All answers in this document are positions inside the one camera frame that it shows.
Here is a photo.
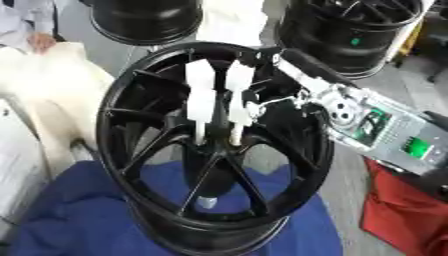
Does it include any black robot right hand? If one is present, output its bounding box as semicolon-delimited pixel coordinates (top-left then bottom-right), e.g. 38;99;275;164
234;47;354;118

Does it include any black wheel rim green sticker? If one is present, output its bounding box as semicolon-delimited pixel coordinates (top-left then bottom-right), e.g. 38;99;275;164
274;0;426;80

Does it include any black spoked wheel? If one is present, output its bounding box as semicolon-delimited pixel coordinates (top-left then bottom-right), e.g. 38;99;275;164
94;41;338;256

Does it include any cream white cloth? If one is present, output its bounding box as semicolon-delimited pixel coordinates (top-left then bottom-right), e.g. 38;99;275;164
0;41;119;179

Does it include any person's hand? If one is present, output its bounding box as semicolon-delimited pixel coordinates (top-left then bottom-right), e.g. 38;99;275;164
24;32;60;55

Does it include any person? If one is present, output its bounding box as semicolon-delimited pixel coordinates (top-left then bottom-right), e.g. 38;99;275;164
0;0;81;55

